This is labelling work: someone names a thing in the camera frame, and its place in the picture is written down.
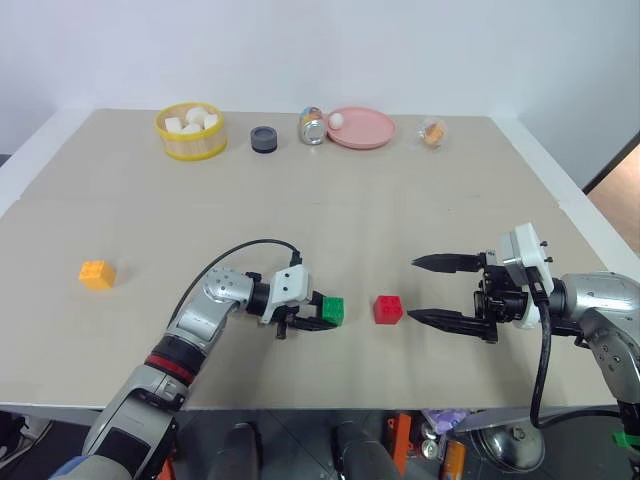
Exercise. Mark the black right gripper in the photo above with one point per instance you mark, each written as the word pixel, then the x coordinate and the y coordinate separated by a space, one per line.
pixel 502 300

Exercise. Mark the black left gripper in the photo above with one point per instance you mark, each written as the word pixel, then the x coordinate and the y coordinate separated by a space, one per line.
pixel 282 325

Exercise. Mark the green toy brick cube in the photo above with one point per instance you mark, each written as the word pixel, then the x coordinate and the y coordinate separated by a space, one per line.
pixel 333 311

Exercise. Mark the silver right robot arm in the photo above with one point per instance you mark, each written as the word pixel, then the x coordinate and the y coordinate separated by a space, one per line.
pixel 600 310

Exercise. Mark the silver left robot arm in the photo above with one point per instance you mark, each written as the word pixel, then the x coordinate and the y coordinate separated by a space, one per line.
pixel 197 312

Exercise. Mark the beige table sheet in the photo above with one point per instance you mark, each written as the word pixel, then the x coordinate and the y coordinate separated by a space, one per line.
pixel 300 370
pixel 350 170

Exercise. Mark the red toy brick cube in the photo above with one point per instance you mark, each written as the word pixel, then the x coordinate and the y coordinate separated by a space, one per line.
pixel 388 311

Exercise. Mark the purple crumpled bag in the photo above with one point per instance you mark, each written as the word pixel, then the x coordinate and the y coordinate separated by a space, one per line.
pixel 447 420

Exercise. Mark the dark rounded shape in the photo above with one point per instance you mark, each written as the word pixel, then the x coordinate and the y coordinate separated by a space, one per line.
pixel 357 452

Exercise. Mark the orange plastic piece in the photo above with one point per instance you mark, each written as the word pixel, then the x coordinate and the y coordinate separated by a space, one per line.
pixel 400 440

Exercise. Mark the silver drink can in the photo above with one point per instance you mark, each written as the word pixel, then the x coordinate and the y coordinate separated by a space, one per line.
pixel 430 447

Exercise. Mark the clear cup with orange item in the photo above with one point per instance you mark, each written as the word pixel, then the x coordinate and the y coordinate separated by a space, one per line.
pixel 432 132

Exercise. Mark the round metal pot lid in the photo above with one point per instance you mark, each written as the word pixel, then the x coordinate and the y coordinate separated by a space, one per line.
pixel 510 445

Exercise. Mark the orange drink can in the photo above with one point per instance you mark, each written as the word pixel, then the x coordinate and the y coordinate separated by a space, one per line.
pixel 452 460

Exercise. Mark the black grey round puck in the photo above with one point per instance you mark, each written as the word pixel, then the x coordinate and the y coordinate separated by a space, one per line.
pixel 264 140

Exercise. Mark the colourful drink can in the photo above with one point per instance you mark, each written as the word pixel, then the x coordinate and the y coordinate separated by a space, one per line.
pixel 313 131

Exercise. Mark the pink plate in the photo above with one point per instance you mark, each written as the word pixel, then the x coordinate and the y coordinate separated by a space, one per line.
pixel 367 131

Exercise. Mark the white ball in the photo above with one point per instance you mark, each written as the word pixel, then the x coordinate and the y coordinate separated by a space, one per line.
pixel 335 120

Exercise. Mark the yellow round basket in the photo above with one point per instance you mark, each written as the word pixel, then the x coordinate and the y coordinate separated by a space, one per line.
pixel 192 145

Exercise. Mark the white foam block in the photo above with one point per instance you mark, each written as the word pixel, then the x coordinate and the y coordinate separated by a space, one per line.
pixel 174 125
pixel 211 122
pixel 195 115
pixel 191 129

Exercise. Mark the orange toy brick cube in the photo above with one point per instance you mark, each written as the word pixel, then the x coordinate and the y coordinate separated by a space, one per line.
pixel 97 276

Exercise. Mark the green plastic piece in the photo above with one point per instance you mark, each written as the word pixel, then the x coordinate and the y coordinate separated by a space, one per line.
pixel 627 439

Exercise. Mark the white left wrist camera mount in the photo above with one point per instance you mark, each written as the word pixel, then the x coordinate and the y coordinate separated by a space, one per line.
pixel 290 285

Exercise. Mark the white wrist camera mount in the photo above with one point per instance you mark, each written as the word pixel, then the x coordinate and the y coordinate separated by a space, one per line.
pixel 527 250
pixel 290 285

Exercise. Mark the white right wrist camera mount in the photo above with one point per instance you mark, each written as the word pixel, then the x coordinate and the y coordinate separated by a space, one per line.
pixel 527 250

